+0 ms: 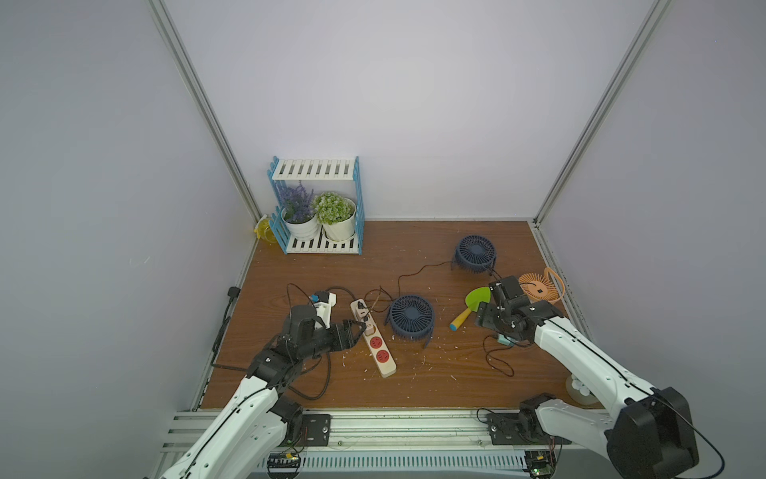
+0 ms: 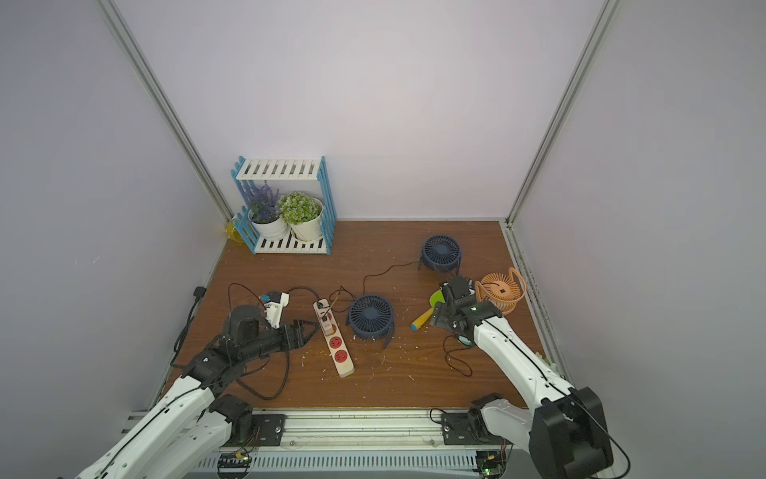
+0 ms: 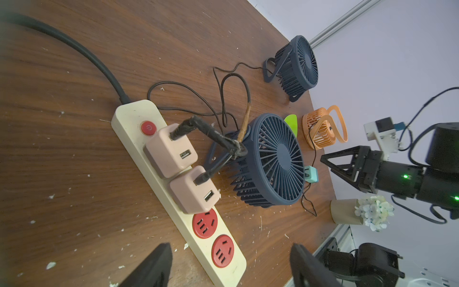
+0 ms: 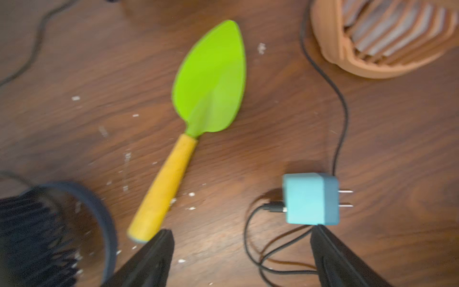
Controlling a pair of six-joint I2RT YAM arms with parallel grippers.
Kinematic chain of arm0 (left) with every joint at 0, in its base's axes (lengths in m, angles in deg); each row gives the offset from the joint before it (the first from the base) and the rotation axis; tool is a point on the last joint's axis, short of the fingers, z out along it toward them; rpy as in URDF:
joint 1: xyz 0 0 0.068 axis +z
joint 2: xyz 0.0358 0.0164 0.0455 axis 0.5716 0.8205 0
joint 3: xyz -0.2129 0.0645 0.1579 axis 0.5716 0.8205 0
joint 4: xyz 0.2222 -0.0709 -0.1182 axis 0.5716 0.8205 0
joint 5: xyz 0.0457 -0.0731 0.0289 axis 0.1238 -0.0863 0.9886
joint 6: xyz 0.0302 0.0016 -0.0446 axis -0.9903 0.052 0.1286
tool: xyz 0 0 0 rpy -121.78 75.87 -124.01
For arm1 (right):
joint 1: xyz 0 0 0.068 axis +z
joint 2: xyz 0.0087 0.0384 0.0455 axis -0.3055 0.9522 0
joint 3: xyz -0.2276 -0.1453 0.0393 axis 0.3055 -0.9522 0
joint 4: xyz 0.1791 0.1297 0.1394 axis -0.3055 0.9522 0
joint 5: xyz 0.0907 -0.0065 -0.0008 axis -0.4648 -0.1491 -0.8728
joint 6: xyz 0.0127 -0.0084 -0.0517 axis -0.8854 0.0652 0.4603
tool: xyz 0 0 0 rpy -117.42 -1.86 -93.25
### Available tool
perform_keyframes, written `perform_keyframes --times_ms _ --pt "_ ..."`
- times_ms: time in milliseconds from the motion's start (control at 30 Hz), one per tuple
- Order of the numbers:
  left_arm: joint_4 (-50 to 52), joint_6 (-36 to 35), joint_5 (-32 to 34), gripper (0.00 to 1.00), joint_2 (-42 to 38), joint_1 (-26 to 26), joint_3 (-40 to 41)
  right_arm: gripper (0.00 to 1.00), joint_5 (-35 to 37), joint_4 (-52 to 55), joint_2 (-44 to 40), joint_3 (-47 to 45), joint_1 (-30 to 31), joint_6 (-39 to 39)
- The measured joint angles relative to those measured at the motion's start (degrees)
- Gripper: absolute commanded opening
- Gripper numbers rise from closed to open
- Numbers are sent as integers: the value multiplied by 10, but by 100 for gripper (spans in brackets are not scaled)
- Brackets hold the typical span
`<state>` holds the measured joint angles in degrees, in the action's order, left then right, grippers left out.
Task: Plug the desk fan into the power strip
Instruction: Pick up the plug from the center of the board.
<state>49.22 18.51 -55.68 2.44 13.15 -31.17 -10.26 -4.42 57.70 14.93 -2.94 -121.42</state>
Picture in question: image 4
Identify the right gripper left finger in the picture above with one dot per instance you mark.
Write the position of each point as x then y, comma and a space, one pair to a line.
150, 266

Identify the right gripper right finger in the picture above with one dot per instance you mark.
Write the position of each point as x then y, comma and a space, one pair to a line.
339, 266

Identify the green yellow toy shovel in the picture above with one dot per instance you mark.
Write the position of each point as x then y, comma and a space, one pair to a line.
207, 93

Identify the dark blue desk fan near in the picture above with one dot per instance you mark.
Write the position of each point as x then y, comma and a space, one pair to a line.
35, 248

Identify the mint green USB charger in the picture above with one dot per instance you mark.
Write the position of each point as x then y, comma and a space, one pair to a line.
312, 199

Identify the orange desk fan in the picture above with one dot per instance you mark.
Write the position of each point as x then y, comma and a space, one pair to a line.
384, 39

